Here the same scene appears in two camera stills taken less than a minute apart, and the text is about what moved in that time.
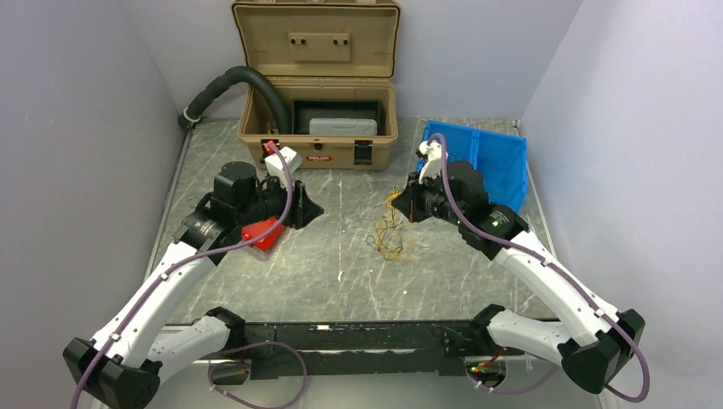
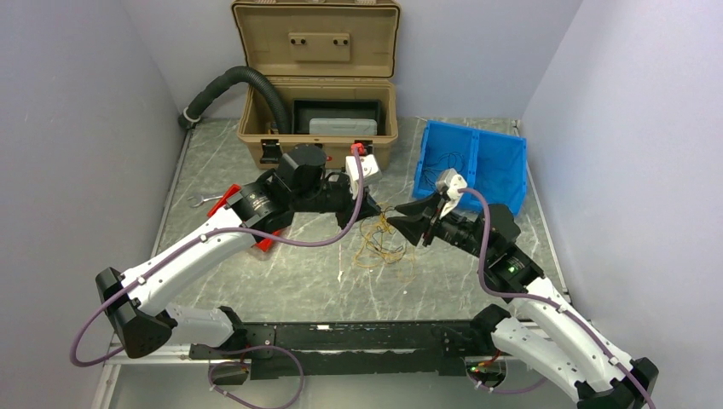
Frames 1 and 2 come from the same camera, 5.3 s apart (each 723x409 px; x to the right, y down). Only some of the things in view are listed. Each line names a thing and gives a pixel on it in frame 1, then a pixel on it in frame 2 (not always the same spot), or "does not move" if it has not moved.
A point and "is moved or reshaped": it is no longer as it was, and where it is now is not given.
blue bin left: x=461 y=144 does not move
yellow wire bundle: x=382 y=228 is moved or reshaped
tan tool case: x=333 y=62 does not move
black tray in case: x=305 y=109 does not move
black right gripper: x=408 y=202 to x=423 y=216
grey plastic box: x=343 y=126 does not move
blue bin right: x=502 y=162 does not move
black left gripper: x=302 y=210 to x=367 y=208
